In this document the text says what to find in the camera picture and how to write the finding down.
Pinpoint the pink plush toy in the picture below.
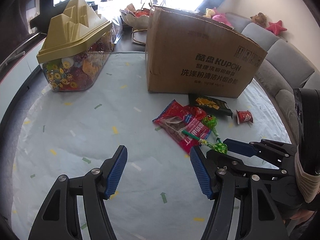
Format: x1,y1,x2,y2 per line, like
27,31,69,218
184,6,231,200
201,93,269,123
211,11,234,28

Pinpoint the small red snack packet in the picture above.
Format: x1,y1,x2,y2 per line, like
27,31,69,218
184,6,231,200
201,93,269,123
184,105,208,119

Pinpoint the grey sofa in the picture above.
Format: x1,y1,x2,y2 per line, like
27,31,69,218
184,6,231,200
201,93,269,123
225,12,320,120

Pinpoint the small red candy packet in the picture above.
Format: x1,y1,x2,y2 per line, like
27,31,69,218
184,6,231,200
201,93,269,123
236,109,254,125

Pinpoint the brown teddy bear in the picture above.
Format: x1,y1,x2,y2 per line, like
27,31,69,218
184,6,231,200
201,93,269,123
251,12,267,28

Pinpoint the green lollipop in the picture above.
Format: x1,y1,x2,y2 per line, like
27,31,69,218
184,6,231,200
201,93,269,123
182,129,228,155
201,115,222,143

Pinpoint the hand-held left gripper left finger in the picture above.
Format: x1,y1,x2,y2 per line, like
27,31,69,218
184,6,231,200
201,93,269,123
28,145,128,240

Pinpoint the black upright piano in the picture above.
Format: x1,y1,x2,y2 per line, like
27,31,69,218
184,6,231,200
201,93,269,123
29,0,100,34

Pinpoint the clear plastic bag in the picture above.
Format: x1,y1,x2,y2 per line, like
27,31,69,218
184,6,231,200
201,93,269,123
99,2,123,44

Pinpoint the black chip packet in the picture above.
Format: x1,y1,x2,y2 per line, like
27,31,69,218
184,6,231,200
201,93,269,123
188,94,233,119

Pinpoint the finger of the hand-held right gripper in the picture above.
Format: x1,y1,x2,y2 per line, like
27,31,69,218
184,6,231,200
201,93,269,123
224,138,298,167
205,150,295,180

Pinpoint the clear candy container gold lid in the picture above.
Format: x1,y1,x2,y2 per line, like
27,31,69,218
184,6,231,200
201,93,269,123
36,0,113,92

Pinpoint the large red snack packet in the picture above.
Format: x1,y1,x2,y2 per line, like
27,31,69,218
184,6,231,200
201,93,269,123
153,99,213,155

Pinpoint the pink star plush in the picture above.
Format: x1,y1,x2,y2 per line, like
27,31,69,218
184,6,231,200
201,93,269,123
265,20,287,36

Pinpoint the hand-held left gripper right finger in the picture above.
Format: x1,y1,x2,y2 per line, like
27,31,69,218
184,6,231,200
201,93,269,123
189,146,285,240

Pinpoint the white tv cabinet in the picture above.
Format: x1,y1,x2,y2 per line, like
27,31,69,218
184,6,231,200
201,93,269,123
0,29,47,85

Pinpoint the white fruit tray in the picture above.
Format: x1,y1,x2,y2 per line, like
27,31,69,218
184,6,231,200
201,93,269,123
119,4,152,45

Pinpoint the brown cardboard box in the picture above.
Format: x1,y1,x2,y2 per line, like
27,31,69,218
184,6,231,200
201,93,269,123
145,5,268,99

